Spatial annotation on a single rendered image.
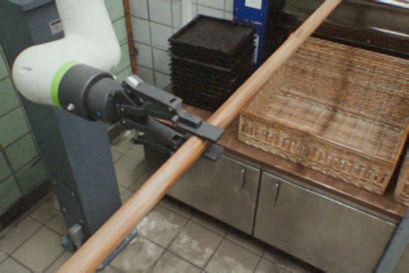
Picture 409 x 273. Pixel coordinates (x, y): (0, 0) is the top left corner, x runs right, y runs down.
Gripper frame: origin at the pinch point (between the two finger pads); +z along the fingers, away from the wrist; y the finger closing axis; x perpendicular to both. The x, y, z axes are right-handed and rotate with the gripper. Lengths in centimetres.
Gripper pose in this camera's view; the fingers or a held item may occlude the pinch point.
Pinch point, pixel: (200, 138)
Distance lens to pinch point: 59.5
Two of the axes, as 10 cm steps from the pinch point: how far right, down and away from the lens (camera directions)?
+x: -5.2, 5.4, -6.6
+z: 8.5, 3.4, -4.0
